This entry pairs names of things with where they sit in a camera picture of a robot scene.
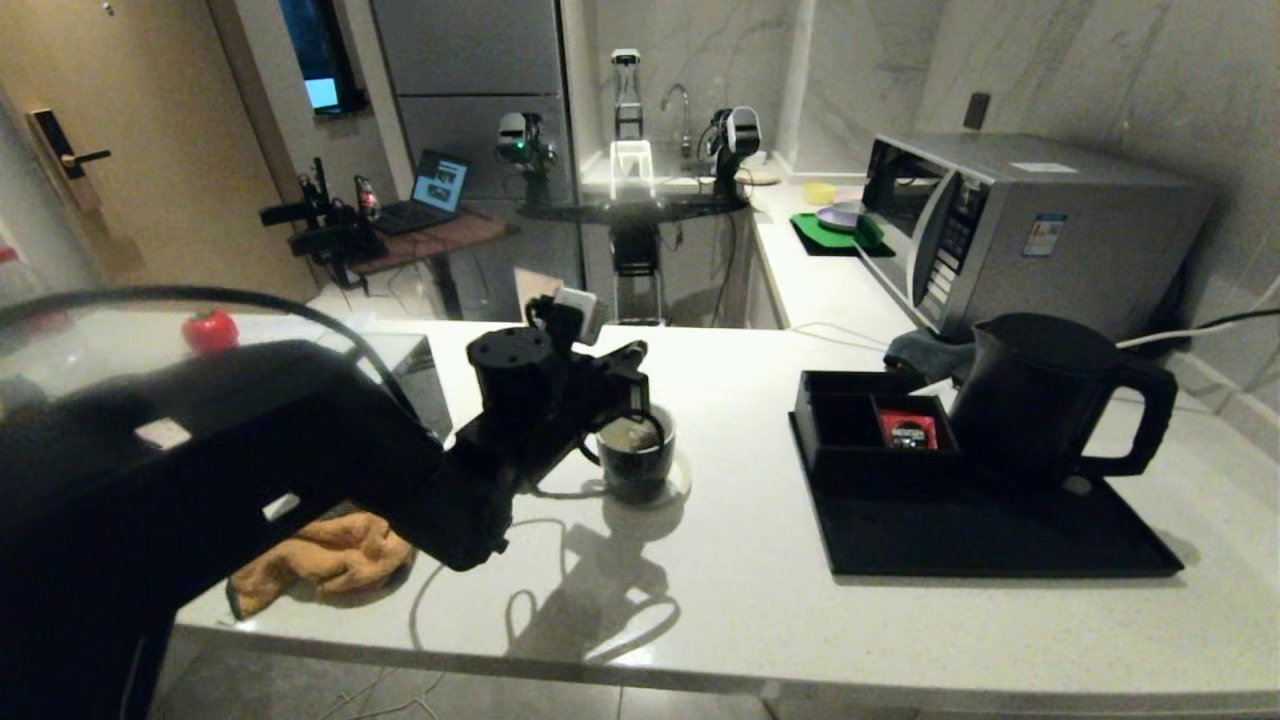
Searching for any small brown lump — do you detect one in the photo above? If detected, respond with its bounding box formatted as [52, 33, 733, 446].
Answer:
[600, 418, 663, 453]

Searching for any black mug white inside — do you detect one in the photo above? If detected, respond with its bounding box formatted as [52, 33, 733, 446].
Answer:
[578, 405, 678, 504]

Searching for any black electric kettle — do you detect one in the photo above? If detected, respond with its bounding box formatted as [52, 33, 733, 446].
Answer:
[948, 313, 1179, 498]

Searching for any red tea packet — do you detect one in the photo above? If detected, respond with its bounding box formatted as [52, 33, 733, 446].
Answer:
[879, 411, 939, 451]

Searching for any black tissue box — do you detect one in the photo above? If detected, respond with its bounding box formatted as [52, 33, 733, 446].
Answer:
[375, 333, 453, 441]

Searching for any brown wooden side table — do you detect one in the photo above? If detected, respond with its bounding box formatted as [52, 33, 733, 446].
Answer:
[350, 210, 521, 321]

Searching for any black compartment box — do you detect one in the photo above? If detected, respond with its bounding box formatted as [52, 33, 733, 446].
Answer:
[795, 370, 963, 483]

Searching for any green mat black edge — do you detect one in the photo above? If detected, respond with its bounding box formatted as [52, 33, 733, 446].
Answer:
[790, 213, 895, 260]

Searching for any chrome faucet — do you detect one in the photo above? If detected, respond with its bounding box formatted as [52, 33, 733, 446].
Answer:
[660, 84, 698, 161]

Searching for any grey device green light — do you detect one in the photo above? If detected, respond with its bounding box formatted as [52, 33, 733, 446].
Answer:
[496, 110, 557, 173]

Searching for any black laptop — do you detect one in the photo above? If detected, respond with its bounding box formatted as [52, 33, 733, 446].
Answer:
[372, 148, 470, 236]

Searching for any dark grey cloth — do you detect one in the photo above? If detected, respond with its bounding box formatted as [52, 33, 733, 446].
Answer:
[884, 330, 976, 387]

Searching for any orange terry cloth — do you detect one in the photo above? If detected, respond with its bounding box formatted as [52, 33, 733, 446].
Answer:
[228, 512, 416, 619]

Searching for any grey refrigerator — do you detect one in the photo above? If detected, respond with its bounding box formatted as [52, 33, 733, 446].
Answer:
[345, 0, 589, 323]

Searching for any black serving tray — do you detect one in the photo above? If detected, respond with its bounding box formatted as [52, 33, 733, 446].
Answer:
[790, 415, 1184, 579]

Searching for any red toy tomato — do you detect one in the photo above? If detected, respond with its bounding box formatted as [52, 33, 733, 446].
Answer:
[182, 310, 241, 356]

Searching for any dark framed blue screen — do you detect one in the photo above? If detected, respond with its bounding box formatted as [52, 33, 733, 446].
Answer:
[278, 0, 366, 114]

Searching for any silver microwave oven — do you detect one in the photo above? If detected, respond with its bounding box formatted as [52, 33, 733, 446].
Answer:
[861, 134, 1216, 345]

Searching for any tan wooden door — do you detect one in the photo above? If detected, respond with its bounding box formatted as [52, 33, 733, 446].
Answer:
[0, 0, 321, 313]

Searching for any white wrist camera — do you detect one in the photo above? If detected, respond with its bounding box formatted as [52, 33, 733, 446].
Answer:
[527, 288, 606, 346]

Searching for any black round pedestal table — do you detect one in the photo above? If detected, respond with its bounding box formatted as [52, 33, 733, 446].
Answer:
[520, 193, 751, 327]

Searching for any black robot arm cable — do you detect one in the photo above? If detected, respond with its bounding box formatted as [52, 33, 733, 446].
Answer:
[0, 285, 601, 491]

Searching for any thick white cable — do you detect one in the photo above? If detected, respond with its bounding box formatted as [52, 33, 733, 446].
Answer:
[1115, 322, 1241, 351]

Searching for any black door lock handle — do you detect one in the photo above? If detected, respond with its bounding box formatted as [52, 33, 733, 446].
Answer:
[28, 108, 114, 213]

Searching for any black power cable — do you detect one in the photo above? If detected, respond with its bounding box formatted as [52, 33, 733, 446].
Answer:
[1190, 308, 1280, 333]

